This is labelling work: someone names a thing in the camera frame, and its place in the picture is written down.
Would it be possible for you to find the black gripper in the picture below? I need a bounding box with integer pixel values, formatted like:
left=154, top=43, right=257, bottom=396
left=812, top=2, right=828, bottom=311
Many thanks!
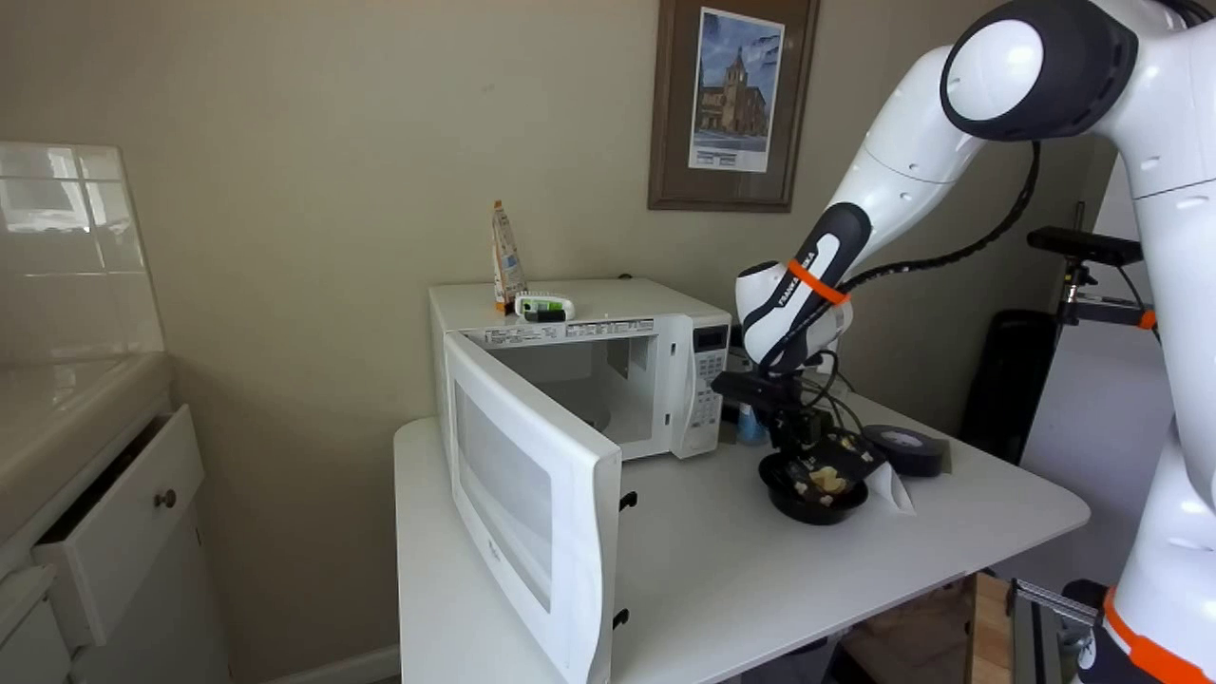
left=757, top=366, right=860, bottom=467

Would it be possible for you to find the black popcorn packet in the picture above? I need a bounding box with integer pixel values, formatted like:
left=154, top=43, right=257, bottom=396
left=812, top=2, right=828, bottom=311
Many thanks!
left=812, top=433, right=893, bottom=496

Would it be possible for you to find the popcorn pile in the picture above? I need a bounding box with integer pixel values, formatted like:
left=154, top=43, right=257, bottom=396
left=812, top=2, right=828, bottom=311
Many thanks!
left=805, top=462, right=850, bottom=501

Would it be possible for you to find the black bowl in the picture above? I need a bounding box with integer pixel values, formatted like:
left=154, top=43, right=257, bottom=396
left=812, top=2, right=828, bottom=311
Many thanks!
left=757, top=449, right=876, bottom=526

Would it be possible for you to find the blue label bottle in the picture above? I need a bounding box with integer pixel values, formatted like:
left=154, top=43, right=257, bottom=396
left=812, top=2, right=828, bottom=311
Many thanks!
left=733, top=402, right=771, bottom=449

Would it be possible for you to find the white paper napkin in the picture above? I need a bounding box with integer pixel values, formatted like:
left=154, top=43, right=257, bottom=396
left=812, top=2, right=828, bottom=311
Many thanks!
left=865, top=457, right=919, bottom=515

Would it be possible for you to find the black upright panel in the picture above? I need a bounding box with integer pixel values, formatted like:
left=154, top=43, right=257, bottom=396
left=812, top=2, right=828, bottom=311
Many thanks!
left=959, top=309, right=1064, bottom=467

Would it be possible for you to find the wooden board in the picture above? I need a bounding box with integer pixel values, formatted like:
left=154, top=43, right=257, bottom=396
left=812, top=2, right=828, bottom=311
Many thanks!
left=838, top=570, right=1019, bottom=684

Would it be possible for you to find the white microwave oven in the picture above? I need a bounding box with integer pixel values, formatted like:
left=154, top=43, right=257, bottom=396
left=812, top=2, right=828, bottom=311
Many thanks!
left=424, top=272, right=737, bottom=684

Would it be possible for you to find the white board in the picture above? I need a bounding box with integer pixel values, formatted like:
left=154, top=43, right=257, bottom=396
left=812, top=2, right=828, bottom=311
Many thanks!
left=1019, top=320, right=1190, bottom=589

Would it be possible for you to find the small white green container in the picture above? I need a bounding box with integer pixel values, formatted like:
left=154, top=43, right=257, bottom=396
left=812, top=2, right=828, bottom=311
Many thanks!
left=509, top=288, right=579, bottom=328

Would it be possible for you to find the framed picture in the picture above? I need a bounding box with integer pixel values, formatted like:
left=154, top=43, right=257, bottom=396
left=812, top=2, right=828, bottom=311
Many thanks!
left=647, top=0, right=824, bottom=217

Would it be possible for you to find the clear bottle with label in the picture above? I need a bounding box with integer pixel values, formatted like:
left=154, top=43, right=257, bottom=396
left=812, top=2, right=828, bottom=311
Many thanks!
left=485, top=196, right=532, bottom=320

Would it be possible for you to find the white cabinet drawer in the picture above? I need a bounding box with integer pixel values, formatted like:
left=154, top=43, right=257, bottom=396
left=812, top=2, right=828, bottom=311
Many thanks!
left=29, top=402, right=208, bottom=652

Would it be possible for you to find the white cabinet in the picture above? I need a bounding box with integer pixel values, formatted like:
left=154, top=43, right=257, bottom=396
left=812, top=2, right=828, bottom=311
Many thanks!
left=0, top=350, right=237, bottom=684

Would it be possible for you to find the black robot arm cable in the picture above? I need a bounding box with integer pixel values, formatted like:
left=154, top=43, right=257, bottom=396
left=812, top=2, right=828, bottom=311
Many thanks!
left=842, top=134, right=1046, bottom=292

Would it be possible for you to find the aluminium profile frame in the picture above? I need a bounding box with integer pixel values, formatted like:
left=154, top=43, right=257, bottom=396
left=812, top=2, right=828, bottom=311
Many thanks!
left=1008, top=576, right=1101, bottom=684

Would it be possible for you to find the black camera on tripod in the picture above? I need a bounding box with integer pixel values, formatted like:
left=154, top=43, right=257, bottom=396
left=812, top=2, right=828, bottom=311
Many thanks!
left=1022, top=224, right=1164, bottom=336

